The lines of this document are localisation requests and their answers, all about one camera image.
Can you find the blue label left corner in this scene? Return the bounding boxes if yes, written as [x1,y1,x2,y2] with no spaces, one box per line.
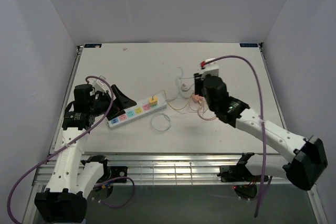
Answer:
[84,44,102,48]

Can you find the pink charger plug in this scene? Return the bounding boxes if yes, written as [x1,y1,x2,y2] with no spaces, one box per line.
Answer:
[192,94,204,104]

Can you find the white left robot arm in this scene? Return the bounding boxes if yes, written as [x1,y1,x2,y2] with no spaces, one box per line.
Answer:
[34,82,133,223]

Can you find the white colourful power strip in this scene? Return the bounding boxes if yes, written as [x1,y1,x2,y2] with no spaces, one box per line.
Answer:
[107,95,167,129]

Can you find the blue label right corner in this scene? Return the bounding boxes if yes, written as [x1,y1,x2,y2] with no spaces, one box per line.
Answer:
[239,43,258,48]

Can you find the light blue charger cable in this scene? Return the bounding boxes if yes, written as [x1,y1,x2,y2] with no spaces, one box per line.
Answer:
[150,112,172,133]

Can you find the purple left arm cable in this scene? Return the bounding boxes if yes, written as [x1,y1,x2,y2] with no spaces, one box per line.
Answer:
[6,76,135,223]

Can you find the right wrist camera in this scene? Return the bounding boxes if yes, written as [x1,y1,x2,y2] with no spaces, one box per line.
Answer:
[200,58,219,80]

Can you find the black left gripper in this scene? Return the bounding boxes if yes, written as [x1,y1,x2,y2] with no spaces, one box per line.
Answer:
[89,84,137,121]

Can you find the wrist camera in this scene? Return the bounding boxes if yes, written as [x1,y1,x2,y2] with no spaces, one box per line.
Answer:
[200,58,219,80]
[89,78,111,94]

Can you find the pink charger cable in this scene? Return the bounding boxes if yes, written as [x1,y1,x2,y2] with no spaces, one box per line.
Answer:
[188,95,218,121]

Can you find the white power strip cord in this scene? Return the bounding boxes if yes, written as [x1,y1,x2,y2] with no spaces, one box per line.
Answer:
[166,67,197,104]

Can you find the blue label corner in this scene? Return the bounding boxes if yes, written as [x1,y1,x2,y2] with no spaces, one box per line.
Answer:
[84,44,102,48]
[239,43,258,48]

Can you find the yellow charger plug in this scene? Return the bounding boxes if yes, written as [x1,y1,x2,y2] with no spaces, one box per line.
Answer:
[149,95,158,107]

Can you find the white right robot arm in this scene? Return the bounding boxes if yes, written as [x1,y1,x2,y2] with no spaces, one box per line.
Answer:
[194,73,328,191]

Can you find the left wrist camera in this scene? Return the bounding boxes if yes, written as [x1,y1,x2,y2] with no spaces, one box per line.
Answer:
[89,78,111,94]

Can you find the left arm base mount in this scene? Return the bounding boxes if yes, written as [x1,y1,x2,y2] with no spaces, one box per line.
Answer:
[81,155,128,183]

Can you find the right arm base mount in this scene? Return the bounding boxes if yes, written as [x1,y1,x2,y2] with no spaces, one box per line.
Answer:
[216,153,263,184]

